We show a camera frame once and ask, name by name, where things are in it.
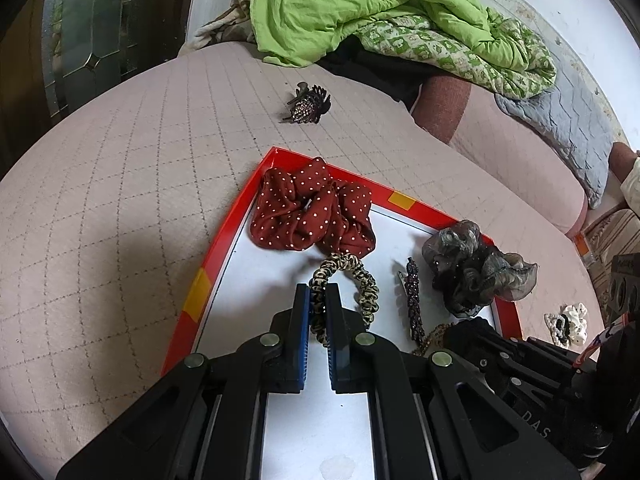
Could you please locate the green quilted blanket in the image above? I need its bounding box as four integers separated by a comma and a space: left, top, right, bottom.
250, 0, 557, 100

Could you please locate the grey quilted blanket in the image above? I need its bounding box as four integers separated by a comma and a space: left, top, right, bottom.
495, 62, 613, 209

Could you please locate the grey organza scrunchie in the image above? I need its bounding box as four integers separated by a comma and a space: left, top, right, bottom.
421, 220, 538, 318

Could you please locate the wooden glass-panel door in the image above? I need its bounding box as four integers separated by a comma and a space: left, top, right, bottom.
0, 0, 196, 171

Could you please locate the striped beige cushion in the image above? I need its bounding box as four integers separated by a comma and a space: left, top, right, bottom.
585, 207, 640, 281

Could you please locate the red cardboard tray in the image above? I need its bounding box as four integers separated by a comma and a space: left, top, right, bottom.
161, 147, 523, 480

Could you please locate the leopard print scrunchie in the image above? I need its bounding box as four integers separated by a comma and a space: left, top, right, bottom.
308, 253, 381, 348

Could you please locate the red polka dot scrunchie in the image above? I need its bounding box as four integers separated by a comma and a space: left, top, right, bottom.
250, 156, 376, 253

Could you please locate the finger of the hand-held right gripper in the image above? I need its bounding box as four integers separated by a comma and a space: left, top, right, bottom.
524, 337, 587, 377
442, 317, 532, 392

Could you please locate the white flower hair tie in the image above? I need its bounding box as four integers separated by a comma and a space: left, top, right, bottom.
544, 302, 588, 346

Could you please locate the dark rhinestone barrette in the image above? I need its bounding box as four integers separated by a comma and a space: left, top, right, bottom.
397, 256, 426, 343

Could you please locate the black rhinestone claw clip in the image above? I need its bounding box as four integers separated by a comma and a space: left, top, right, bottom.
280, 81, 332, 125

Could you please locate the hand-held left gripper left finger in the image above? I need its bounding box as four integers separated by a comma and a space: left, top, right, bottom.
55, 282, 313, 480

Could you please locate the pink bolster pillow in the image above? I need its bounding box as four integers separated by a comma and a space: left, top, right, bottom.
410, 72, 588, 235

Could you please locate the black cloth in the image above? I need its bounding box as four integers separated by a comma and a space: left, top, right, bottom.
317, 35, 436, 111

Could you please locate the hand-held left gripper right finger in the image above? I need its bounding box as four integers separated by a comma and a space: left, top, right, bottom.
325, 282, 581, 480

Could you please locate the orange small box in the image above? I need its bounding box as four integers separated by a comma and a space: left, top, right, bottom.
574, 232, 598, 266

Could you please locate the gold brown hair band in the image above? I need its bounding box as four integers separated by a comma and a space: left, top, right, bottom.
412, 324, 453, 356

